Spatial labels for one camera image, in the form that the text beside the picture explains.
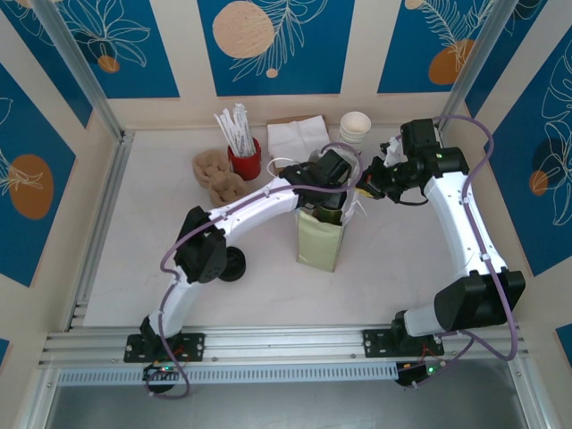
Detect green paper coffee cup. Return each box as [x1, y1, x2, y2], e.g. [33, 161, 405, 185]
[315, 203, 348, 224]

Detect green white paper bag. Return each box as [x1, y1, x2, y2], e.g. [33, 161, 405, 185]
[266, 147, 367, 273]

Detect stack of paper cups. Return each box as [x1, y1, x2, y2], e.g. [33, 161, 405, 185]
[338, 111, 372, 151]

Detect stack of white napkins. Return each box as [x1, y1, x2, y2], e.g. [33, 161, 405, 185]
[266, 114, 334, 158]

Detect white napkins on box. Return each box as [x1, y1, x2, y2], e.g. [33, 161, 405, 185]
[266, 116, 332, 180]

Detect red straw holder cup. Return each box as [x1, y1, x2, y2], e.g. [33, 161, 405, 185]
[227, 137, 262, 181]

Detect paper wrapped straw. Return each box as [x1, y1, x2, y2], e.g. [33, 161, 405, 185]
[213, 114, 238, 153]
[221, 108, 243, 156]
[243, 111, 258, 156]
[232, 103, 250, 156]

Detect stack of pulp cup carriers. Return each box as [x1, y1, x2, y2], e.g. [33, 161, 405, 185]
[191, 149, 250, 207]

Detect black cup lid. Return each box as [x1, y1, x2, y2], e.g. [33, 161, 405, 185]
[218, 247, 247, 282]

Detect black electronics board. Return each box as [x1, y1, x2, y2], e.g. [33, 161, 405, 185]
[395, 360, 438, 389]
[142, 362, 188, 382]

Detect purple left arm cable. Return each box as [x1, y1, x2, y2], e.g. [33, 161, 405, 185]
[145, 142, 362, 400]

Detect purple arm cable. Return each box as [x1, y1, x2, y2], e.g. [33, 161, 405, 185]
[145, 142, 362, 400]
[400, 114, 522, 390]

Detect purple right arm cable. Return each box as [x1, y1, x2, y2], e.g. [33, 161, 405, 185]
[400, 114, 522, 390]

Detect aluminium frame post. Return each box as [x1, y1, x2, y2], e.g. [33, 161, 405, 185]
[437, 0, 515, 135]
[31, 0, 125, 140]

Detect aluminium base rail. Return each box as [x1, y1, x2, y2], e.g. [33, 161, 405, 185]
[42, 328, 533, 366]

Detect grey slotted cable duct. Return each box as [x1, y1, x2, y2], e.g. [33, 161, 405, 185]
[56, 362, 399, 386]

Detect aluminium side frame rail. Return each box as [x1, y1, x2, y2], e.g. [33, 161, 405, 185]
[509, 352, 555, 429]
[26, 131, 136, 429]

